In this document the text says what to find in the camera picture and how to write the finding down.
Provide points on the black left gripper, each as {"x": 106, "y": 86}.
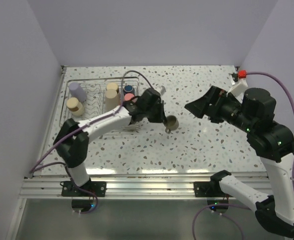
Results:
{"x": 162, "y": 116}

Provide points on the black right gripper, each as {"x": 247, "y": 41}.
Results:
{"x": 199, "y": 107}

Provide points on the pink plastic cup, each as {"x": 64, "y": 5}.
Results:
{"x": 129, "y": 97}

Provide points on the dark blue ceramic mug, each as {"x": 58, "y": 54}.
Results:
{"x": 128, "y": 89}

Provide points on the small olive handled cup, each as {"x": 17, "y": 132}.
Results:
{"x": 171, "y": 124}

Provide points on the beige plastic cup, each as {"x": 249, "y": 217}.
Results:
{"x": 111, "y": 99}

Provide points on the steel wire dish rack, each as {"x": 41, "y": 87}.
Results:
{"x": 94, "y": 105}

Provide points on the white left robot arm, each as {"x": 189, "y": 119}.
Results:
{"x": 74, "y": 137}

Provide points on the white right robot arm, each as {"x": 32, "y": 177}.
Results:
{"x": 273, "y": 144}

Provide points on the lilac plastic cup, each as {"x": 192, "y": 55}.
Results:
{"x": 77, "y": 91}

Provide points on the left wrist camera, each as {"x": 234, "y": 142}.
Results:
{"x": 162, "y": 90}

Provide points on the aluminium rail table edge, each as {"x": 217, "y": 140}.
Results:
{"x": 129, "y": 187}

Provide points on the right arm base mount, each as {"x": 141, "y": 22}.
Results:
{"x": 207, "y": 189}

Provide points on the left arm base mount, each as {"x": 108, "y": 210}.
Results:
{"x": 97, "y": 188}

